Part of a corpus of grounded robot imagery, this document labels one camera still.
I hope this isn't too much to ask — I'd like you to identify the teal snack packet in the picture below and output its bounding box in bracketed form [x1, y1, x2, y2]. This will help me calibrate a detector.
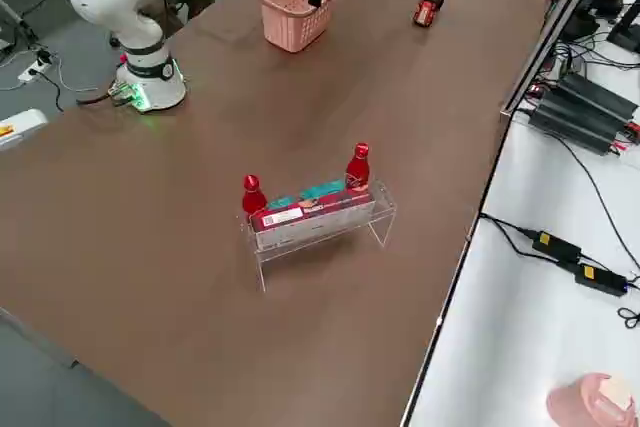
[298, 180, 347, 202]
[267, 195, 302, 212]

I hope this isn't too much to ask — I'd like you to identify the red Coca-Cola bottle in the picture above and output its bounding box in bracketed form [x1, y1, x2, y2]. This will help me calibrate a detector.
[241, 174, 269, 221]
[344, 142, 374, 193]

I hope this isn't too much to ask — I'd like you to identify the aluminium frame rail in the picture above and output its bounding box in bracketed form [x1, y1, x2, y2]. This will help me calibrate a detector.
[498, 0, 617, 123]

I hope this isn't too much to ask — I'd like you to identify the black adapter cable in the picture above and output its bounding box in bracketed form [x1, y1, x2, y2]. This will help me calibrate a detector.
[479, 213, 537, 248]

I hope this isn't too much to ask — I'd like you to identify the white floor cable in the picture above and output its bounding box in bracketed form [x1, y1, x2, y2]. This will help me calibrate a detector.
[0, 54, 99, 94]

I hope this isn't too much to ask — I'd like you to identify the white box with yellow label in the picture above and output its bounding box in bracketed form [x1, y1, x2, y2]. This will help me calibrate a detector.
[0, 107, 49, 152]

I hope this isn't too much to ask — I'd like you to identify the clear acrylic shelf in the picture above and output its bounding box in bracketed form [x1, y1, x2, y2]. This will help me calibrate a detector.
[238, 179, 399, 293]

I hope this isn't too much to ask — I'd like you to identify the pink round container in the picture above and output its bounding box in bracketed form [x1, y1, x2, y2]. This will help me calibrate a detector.
[545, 371, 637, 427]

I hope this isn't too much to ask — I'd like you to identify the black base cable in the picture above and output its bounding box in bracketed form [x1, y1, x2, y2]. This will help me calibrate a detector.
[74, 88, 124, 109]

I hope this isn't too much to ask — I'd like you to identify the white power strip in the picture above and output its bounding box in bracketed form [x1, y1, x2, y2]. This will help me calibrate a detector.
[17, 59, 54, 83]

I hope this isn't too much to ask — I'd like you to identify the black power adapter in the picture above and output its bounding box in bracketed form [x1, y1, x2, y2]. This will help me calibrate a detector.
[531, 230, 584, 264]
[574, 262, 629, 298]

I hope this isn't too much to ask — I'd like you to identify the black monitor stand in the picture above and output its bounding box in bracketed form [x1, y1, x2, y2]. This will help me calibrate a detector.
[606, 0, 640, 56]

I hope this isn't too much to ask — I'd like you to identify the red tartan shortbread box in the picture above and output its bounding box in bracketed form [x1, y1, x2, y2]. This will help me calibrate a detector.
[249, 190, 377, 234]

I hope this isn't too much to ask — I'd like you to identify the pink plastic basket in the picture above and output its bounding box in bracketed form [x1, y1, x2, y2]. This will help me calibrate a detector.
[257, 0, 340, 54]

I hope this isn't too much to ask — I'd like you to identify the long black cable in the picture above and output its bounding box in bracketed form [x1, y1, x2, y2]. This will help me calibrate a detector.
[517, 107, 640, 273]

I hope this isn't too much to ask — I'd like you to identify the black power supply box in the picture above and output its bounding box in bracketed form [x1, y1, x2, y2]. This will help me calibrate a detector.
[557, 71, 640, 121]
[528, 91, 632, 156]

